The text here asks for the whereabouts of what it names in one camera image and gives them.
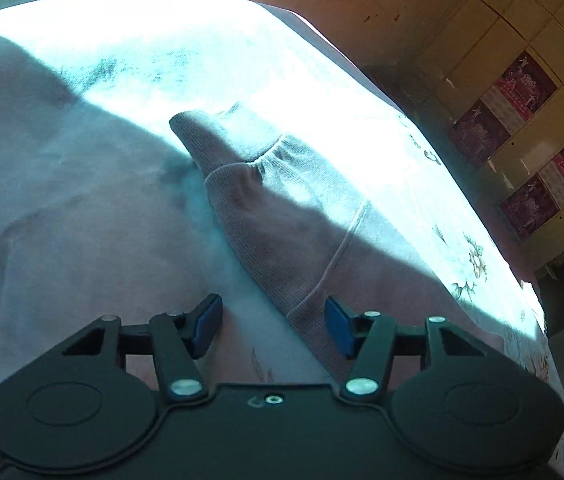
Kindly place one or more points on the cream wardrobe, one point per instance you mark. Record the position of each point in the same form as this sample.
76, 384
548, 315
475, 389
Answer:
527, 15

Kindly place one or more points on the magenta calendar poster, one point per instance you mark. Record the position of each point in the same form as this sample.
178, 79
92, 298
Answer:
554, 185
504, 107

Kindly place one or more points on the cream bed headboard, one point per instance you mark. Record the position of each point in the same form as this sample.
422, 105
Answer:
347, 5

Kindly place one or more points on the floral bed sheet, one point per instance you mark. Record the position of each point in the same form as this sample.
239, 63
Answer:
112, 170

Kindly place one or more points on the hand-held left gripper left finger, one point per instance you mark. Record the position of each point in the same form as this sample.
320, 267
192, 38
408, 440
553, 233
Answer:
207, 321

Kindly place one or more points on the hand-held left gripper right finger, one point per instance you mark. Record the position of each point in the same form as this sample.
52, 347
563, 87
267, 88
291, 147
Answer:
338, 321

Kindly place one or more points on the pink knit sweater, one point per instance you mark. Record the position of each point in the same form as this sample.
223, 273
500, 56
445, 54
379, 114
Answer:
282, 220

